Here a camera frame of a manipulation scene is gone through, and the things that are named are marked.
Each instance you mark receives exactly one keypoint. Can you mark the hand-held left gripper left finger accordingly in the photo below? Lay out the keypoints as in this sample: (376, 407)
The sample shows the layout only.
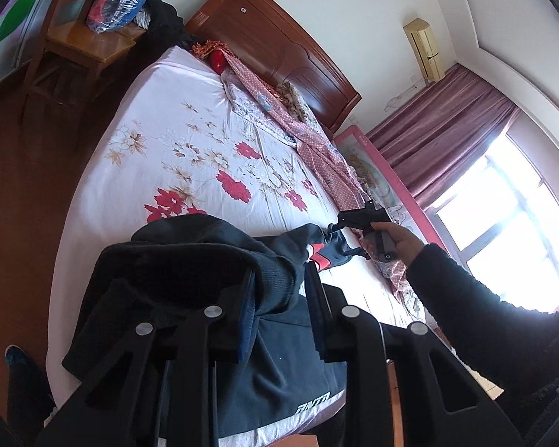
(223, 335)

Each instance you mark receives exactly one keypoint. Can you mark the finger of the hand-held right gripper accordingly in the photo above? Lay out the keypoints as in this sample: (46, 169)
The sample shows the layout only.
(359, 254)
(334, 228)

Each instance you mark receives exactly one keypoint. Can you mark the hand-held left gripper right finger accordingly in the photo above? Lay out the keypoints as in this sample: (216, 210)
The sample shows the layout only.
(323, 330)

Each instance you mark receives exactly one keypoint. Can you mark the black jacket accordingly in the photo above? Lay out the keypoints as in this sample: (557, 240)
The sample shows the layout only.
(279, 372)

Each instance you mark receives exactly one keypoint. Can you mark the person's right forearm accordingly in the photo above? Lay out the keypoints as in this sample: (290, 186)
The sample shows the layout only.
(470, 326)

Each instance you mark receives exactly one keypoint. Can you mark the person's right hand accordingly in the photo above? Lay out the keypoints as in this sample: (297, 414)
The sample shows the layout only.
(403, 242)

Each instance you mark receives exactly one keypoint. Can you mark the pink dotted blanket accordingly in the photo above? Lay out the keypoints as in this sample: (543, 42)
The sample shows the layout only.
(316, 149)

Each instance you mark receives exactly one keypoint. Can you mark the mauve curtain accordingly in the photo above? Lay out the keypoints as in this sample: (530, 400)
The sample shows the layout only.
(447, 125)

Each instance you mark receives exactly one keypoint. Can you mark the brown patterned pillow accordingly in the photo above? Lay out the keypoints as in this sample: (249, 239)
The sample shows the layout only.
(298, 102)

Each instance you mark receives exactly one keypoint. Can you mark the white floral quilt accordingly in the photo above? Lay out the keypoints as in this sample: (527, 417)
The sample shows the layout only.
(256, 107)

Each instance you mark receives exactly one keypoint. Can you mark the window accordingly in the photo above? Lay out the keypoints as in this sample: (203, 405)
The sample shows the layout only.
(507, 195)

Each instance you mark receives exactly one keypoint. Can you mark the beige air conditioner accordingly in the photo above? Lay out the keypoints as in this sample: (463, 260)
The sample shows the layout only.
(424, 49)

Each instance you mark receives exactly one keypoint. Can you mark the bed with floral sheet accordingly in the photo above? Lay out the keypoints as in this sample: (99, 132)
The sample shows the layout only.
(167, 116)

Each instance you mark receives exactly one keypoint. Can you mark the blue shoe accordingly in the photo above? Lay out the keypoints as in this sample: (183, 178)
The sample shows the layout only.
(21, 358)

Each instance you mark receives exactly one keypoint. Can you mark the red pillow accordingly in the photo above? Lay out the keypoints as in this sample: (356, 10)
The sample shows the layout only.
(218, 59)

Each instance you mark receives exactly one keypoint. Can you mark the person's leg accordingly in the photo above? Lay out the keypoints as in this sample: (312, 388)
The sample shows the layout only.
(28, 400)

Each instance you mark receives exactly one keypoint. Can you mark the wooden headboard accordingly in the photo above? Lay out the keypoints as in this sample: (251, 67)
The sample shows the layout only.
(261, 32)

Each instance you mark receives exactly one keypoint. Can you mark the orange fringed cloth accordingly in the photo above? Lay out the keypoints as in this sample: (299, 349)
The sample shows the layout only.
(205, 47)

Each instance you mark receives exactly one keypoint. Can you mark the black clothing pile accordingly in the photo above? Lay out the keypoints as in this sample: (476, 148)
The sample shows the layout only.
(165, 23)

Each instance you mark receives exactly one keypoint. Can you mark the wooden chair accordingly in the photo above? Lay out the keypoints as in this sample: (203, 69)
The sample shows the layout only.
(84, 42)

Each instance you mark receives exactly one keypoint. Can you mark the floral wardrobe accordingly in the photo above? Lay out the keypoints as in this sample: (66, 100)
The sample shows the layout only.
(14, 23)

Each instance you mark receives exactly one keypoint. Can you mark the pink bed guard rail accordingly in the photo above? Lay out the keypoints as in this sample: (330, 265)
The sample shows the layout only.
(382, 172)

